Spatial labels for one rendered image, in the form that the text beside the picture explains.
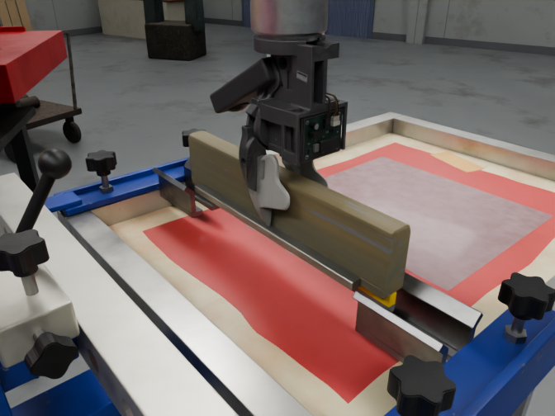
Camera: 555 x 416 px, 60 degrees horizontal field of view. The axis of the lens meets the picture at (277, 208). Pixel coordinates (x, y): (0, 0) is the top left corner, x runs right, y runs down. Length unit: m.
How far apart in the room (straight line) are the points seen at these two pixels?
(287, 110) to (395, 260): 0.18
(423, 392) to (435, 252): 0.37
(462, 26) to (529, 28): 1.03
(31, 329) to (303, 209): 0.28
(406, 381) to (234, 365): 0.17
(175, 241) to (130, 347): 0.32
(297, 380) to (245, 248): 0.25
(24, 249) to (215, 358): 0.19
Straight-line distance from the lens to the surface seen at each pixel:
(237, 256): 0.66
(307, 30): 0.47
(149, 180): 0.80
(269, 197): 0.53
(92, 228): 0.70
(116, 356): 0.41
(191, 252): 0.68
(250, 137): 0.51
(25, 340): 0.42
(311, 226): 0.52
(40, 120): 3.91
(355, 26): 9.84
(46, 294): 0.43
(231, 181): 0.62
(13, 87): 1.31
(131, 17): 10.03
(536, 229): 0.82
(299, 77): 0.47
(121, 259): 0.62
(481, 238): 0.76
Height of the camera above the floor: 1.31
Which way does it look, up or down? 27 degrees down
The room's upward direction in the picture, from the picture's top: straight up
